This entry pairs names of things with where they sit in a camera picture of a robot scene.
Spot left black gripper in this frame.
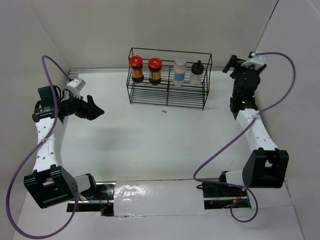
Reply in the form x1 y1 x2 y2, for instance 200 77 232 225
57 89 104 121

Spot black cap pellet bottle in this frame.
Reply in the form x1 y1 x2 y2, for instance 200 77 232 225
189 60 204 87

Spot red lid sauce jar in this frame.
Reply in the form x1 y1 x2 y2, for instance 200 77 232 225
129 55 144 83

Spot white bottle blue label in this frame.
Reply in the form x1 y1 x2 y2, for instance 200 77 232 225
172 58 187 87

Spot red lid chili jar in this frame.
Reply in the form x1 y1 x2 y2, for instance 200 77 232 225
148 57 162 86

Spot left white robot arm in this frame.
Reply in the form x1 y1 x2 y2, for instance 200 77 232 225
23 86 105 209

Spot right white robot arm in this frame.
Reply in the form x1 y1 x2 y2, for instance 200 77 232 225
218 55 289 196

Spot white taped cover sheet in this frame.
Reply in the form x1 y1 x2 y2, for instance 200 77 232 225
113 177 207 217

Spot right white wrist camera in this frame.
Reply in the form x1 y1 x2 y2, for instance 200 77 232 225
241 52 267 70

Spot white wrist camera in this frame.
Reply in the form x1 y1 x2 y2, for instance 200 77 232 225
241 52 267 70
66 77 86 99

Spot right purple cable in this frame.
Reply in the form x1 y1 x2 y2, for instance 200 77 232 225
193 51 297 223

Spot purple cable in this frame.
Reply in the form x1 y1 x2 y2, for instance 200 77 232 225
5 54 81 238
193 51 297 223

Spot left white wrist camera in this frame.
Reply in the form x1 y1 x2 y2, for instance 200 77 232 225
66 77 86 99

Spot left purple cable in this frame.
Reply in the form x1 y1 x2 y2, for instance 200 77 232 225
5 54 81 238

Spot black wire shelf rack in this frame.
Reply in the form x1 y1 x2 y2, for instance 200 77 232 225
126 47 213 110

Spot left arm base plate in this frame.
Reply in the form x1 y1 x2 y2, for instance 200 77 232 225
76 181 116 217

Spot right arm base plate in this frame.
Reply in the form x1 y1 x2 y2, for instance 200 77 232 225
196 183 251 210

